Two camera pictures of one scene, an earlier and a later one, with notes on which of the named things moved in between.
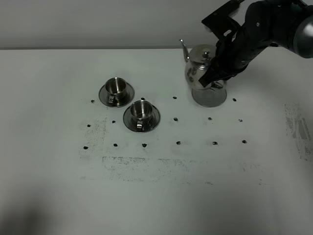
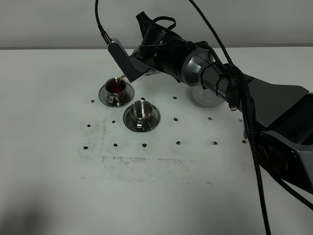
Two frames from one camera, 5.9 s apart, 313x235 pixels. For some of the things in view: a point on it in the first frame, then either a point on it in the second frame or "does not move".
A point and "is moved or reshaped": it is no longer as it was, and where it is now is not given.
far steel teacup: [116, 87] does not move
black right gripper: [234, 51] to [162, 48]
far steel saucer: [128, 96] does not move
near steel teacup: [141, 111] does not move
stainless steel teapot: [198, 57] is moved or reshaped
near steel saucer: [153, 122] does not move
